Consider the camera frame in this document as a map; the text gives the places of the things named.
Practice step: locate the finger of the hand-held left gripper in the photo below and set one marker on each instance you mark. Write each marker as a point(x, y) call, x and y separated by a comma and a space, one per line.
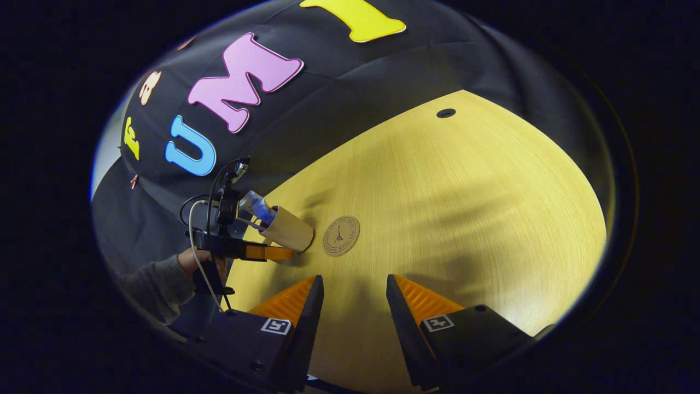
point(270, 253)

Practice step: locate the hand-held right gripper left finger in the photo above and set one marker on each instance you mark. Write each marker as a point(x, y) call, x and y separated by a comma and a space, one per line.
point(306, 334)

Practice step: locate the wooden desktop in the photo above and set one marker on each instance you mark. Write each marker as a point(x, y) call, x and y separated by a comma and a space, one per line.
point(465, 219)

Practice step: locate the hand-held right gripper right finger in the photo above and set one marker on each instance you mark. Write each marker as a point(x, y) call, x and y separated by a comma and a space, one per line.
point(404, 334)

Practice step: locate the round brown coaster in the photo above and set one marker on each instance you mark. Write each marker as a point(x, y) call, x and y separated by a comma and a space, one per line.
point(341, 235)

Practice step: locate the black backdrop cloth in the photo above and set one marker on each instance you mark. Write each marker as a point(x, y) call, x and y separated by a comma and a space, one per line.
point(350, 82)

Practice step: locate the white toothpaste tube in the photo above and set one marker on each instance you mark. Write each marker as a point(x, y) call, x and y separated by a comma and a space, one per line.
point(257, 207)

